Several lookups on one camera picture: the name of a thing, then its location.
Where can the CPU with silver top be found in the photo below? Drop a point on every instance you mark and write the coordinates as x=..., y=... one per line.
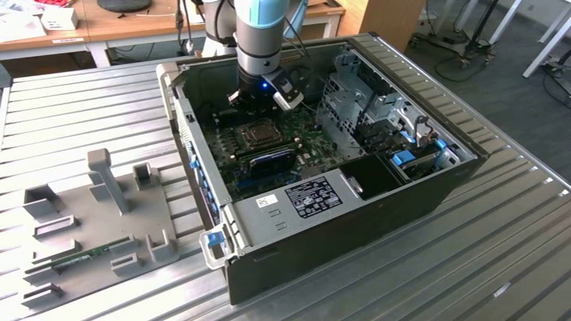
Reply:
x=262, y=131

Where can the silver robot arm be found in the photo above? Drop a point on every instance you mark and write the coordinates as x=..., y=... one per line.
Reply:
x=259, y=43

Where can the CPU socket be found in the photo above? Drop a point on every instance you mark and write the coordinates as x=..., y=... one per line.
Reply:
x=267, y=145

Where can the black RAM slot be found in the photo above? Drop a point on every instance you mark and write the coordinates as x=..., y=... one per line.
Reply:
x=267, y=147
x=267, y=154

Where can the blue expansion slot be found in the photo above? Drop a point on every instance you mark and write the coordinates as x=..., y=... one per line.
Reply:
x=250, y=183

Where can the silver drive cage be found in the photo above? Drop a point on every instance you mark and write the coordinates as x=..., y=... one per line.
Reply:
x=343, y=100

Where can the green motherboard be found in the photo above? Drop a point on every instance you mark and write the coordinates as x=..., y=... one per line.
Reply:
x=313, y=147

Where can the black expansion card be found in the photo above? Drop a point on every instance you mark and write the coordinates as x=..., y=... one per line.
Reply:
x=273, y=165

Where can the wooden desk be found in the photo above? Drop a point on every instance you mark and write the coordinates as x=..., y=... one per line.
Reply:
x=134, y=23

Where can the wooden cabinet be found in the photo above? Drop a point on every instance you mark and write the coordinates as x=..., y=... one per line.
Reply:
x=389, y=20

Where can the black round pad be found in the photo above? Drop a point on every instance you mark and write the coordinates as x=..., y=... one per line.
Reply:
x=123, y=5

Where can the blue disk carrier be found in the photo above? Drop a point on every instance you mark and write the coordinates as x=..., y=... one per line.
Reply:
x=403, y=157

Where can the silver power supply unit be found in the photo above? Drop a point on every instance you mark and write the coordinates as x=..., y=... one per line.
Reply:
x=267, y=224

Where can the blue plastic clip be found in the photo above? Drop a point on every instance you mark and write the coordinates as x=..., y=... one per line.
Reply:
x=441, y=144

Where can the blue case latch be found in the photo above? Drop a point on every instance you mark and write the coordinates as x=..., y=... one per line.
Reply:
x=214, y=238

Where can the white cardboard box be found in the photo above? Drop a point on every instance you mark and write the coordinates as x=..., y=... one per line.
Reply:
x=58, y=18

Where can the open black PC case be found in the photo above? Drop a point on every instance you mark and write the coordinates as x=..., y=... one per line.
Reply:
x=339, y=240

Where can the black wheeled stand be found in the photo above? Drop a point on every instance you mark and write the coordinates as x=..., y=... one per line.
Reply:
x=479, y=33

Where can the white paper stack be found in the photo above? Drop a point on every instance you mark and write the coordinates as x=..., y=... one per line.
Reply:
x=18, y=26

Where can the grey parts rack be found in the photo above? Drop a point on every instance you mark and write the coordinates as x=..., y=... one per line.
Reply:
x=90, y=227

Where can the green RAM stick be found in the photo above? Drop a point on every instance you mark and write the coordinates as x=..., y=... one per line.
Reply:
x=80, y=257

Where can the white tape strip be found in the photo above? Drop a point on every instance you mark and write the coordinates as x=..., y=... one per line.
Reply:
x=502, y=290

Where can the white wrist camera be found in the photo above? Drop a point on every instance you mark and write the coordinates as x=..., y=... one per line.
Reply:
x=286, y=90

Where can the white table frame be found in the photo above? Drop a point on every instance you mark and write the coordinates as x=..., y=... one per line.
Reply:
x=549, y=53

